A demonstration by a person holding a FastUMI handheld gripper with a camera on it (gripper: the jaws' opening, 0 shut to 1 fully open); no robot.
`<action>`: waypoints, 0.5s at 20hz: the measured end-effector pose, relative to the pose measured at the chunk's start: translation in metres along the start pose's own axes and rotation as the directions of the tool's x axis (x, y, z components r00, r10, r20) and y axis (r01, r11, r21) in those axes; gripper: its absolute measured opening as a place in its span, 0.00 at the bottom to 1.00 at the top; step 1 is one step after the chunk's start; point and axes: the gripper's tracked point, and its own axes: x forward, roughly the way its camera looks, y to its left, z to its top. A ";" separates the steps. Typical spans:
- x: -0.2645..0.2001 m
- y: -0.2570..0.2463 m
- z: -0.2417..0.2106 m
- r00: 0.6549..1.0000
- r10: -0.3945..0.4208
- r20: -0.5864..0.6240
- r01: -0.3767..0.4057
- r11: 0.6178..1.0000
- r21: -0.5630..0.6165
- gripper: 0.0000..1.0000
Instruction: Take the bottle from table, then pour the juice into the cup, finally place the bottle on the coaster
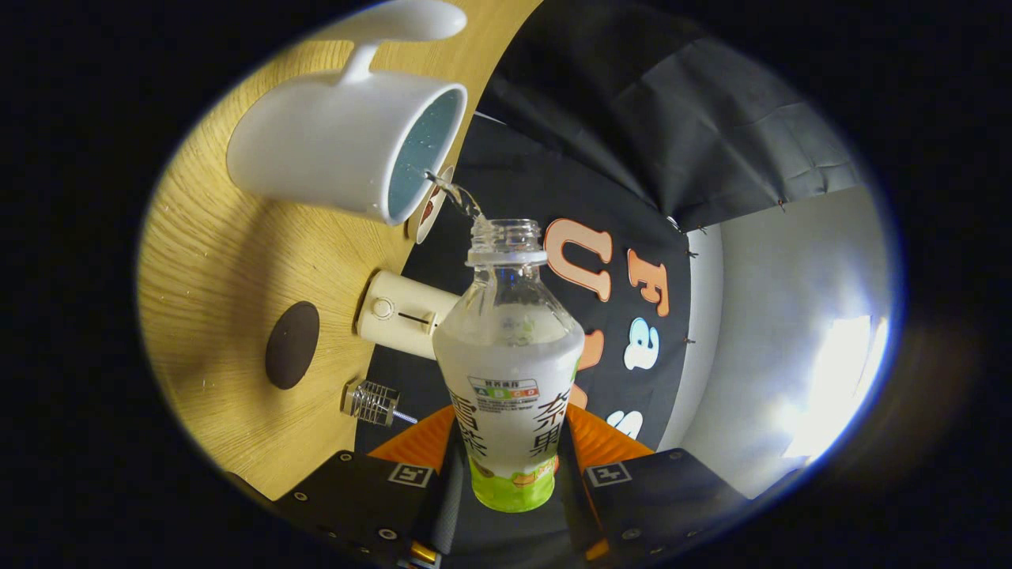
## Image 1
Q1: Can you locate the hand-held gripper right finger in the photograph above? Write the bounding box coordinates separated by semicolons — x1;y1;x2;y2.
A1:
558;403;752;569

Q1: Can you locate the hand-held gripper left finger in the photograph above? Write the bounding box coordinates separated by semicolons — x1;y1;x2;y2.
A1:
274;403;467;569

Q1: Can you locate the dark brown round coaster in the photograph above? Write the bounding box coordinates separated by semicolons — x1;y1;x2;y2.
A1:
264;301;321;390

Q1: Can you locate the clear plastic juice bottle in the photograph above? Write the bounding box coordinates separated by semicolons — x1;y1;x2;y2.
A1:
432;219;587;514

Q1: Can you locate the white ceramic cup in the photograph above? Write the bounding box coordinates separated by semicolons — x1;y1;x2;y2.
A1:
226;0;469;227

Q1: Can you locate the white toaster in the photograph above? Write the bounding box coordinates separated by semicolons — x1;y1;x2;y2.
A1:
356;270;462;361

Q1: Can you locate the wooden table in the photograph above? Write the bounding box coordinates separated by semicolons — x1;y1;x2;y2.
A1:
136;0;546;500

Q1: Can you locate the small beige plate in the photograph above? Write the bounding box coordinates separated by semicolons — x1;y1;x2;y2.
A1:
414;164;457;244

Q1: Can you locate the metal wire utensil holder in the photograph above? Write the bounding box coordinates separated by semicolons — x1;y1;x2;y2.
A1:
342;380;402;428

